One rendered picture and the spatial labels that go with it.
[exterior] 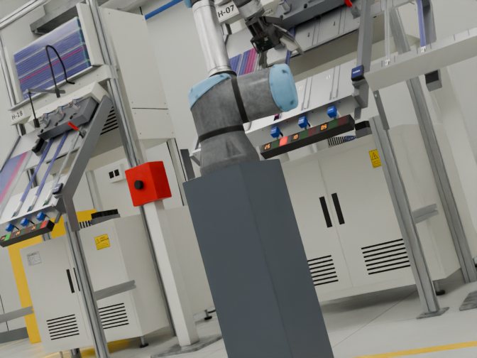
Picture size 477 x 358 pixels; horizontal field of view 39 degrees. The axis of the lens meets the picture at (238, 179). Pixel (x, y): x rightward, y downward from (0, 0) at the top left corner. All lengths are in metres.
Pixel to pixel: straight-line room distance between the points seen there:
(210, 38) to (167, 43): 2.93
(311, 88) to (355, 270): 0.71
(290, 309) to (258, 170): 0.33
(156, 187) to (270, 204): 1.24
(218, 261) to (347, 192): 1.03
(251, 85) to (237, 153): 0.17
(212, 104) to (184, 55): 3.37
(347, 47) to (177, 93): 2.32
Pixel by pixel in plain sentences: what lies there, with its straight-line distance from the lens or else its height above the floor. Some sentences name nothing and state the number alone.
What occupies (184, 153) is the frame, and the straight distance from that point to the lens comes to 2.56.
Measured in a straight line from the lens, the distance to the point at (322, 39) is 2.54.
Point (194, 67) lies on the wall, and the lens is 4.93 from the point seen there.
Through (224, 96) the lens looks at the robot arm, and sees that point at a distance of 1.63.
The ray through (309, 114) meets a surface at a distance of 2.25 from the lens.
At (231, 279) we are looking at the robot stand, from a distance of 1.60.
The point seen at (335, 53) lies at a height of 1.02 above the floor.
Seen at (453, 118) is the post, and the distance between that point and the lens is 2.21.
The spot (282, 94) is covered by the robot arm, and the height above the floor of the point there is 0.69.
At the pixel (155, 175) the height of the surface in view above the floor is 0.72.
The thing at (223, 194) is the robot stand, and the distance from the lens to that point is 1.58.
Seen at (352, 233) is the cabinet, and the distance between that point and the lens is 2.56.
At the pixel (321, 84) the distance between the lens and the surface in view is 2.34.
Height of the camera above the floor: 0.39
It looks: 5 degrees up
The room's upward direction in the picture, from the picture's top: 15 degrees counter-clockwise
